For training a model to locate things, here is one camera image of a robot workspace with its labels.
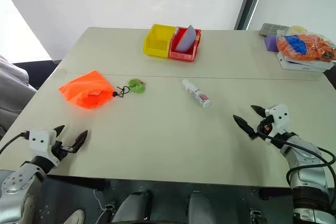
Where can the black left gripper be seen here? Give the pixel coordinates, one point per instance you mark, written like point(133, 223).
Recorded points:
point(61, 150)

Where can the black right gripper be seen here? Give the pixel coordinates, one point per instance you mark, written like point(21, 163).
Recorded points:
point(265, 128)

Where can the clear bag of orange items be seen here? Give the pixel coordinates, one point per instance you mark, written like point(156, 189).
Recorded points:
point(317, 45)

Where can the white spray bottle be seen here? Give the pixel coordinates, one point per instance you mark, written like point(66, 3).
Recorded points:
point(197, 95)

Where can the white flat box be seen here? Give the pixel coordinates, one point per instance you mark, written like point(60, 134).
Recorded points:
point(302, 66)

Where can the grey sofa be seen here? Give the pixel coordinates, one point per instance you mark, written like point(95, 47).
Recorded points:
point(13, 90)

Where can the purple box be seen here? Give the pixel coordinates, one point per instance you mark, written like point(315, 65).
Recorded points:
point(270, 43)

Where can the white rounded shape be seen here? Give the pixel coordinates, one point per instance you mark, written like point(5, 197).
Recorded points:
point(74, 217)

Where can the green small toy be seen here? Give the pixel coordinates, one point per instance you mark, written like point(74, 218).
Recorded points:
point(136, 86)

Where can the grey grid tray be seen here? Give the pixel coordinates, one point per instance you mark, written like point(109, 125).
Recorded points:
point(273, 28)

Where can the dark rounded shape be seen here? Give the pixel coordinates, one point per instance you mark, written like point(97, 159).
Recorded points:
point(132, 207)
point(202, 208)

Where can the red plastic bin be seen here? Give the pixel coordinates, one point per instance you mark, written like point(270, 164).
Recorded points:
point(183, 53)

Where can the pale yellow round lid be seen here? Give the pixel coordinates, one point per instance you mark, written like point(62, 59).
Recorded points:
point(298, 29)

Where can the lavender plate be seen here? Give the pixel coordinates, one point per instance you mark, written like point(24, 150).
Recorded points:
point(186, 39)

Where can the yellow plastic bin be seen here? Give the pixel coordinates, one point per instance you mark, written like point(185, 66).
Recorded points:
point(157, 41)

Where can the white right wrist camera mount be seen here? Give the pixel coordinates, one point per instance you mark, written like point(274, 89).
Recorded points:
point(279, 119)

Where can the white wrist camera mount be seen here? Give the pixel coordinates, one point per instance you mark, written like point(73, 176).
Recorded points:
point(279, 119)
point(39, 142)

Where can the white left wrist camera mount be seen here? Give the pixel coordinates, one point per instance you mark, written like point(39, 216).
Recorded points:
point(39, 142)

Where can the dark window frame post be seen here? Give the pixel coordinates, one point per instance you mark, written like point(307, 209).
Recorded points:
point(249, 1)

